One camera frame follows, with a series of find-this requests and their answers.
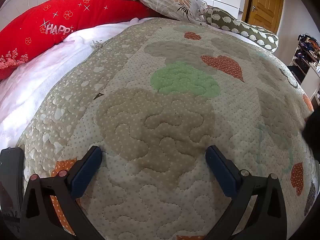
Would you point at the white fleece blanket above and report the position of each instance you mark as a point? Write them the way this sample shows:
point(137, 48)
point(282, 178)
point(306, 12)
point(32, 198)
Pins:
point(37, 80)

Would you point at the white shelf with clothes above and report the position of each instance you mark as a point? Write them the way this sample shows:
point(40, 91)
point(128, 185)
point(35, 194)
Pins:
point(306, 52)

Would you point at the long red printed pillow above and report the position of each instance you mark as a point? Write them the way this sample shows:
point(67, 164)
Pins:
point(75, 12)

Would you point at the floral print pillow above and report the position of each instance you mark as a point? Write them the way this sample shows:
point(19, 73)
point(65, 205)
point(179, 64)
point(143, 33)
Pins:
point(165, 0)

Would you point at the wooden door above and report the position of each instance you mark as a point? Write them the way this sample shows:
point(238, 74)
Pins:
point(266, 5)

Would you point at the black smartphone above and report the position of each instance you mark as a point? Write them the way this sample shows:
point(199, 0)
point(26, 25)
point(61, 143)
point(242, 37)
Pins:
point(12, 166)

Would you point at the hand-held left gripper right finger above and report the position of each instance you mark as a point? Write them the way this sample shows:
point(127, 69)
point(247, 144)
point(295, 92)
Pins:
point(222, 172)

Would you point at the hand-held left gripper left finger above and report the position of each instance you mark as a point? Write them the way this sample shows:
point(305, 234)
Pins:
point(86, 172)

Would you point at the patchwork quilted bedspread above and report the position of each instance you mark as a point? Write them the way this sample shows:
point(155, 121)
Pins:
point(155, 120)

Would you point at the black pants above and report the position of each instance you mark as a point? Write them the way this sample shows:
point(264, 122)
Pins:
point(313, 132)

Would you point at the green hedgehog print pillow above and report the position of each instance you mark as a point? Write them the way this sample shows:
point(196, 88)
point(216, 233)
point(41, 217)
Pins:
point(245, 30)

